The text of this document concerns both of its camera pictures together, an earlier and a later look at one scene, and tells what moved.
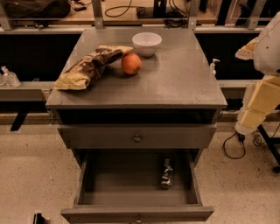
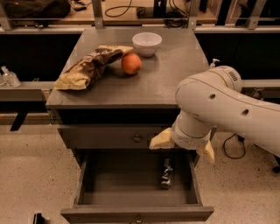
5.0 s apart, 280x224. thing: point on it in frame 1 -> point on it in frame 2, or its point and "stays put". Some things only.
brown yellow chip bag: (90, 66) stays put
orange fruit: (131, 64) stays put
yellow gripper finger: (247, 52) -> (164, 140)
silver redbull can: (166, 177) stays put
